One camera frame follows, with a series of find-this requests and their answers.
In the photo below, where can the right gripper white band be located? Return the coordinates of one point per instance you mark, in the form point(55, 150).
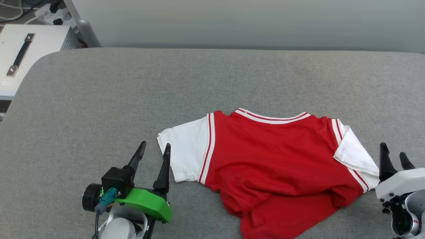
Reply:
point(401, 182)

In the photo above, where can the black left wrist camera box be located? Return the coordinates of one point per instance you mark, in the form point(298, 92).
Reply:
point(116, 179)

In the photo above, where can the white partition panel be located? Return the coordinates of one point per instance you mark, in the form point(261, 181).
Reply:
point(249, 20)

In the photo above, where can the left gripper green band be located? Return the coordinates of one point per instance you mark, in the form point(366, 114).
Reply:
point(149, 202)

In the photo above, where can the white equipment case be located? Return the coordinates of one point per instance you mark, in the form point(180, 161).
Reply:
point(43, 43)

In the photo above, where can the grey partition post with clip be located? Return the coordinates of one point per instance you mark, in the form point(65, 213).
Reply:
point(84, 30)

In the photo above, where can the red white number 23 jersey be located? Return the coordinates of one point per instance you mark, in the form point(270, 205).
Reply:
point(275, 159)

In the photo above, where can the white power strip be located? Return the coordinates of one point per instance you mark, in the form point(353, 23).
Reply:
point(53, 15)

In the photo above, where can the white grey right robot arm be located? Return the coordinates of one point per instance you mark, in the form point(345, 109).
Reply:
point(410, 215)

